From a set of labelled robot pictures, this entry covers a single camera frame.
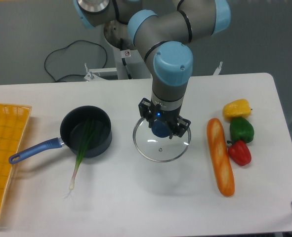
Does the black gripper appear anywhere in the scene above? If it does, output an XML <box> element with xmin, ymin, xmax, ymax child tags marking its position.
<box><xmin>138</xmin><ymin>98</ymin><xmax>191</xmax><ymax>139</ymax></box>

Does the glass lid with blue knob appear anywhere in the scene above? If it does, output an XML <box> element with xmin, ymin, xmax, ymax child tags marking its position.
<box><xmin>132</xmin><ymin>118</ymin><xmax>191</xmax><ymax>162</ymax></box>

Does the dark pot with blue handle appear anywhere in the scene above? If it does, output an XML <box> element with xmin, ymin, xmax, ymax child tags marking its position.
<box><xmin>9</xmin><ymin>106</ymin><xmax>112</xmax><ymax>164</ymax></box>

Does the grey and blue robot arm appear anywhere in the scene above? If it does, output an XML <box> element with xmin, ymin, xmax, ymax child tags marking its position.
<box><xmin>74</xmin><ymin>0</ymin><xmax>231</xmax><ymax>138</ymax></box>

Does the orange baguette loaf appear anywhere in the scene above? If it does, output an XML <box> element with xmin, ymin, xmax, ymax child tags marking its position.
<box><xmin>207</xmin><ymin>118</ymin><xmax>235</xmax><ymax>197</ymax></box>

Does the green spring onion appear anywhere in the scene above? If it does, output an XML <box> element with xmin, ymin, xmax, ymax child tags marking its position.
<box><xmin>63</xmin><ymin>118</ymin><xmax>96</xmax><ymax>200</ymax></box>

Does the yellow bell pepper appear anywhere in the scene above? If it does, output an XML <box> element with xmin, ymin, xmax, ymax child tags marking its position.
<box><xmin>222</xmin><ymin>99</ymin><xmax>252</xmax><ymax>121</ymax></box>

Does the green bell pepper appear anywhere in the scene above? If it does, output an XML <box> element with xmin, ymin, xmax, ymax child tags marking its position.
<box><xmin>230</xmin><ymin>117</ymin><xmax>254</xmax><ymax>143</ymax></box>

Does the red bell pepper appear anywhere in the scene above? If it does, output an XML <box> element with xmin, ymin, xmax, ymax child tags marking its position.
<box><xmin>227</xmin><ymin>140</ymin><xmax>251</xmax><ymax>166</ymax></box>

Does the yellow woven basket tray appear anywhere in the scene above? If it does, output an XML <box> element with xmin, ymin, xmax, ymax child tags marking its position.
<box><xmin>0</xmin><ymin>103</ymin><xmax>32</xmax><ymax>215</ymax></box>

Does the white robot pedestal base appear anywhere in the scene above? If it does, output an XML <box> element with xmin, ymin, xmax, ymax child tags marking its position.
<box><xmin>83</xmin><ymin>21</ymin><xmax>223</xmax><ymax>82</ymax></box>

